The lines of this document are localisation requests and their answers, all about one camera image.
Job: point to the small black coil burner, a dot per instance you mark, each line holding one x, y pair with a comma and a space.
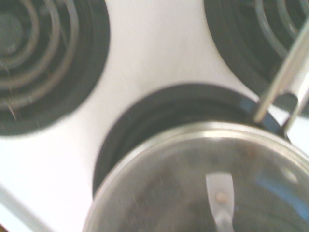
144, 113
241, 48

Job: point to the large black coil burner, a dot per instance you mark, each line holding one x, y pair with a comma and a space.
60, 72

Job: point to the white electric stove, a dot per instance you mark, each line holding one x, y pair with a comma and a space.
157, 48

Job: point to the glass lid with steel rim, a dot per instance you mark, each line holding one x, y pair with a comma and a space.
169, 193

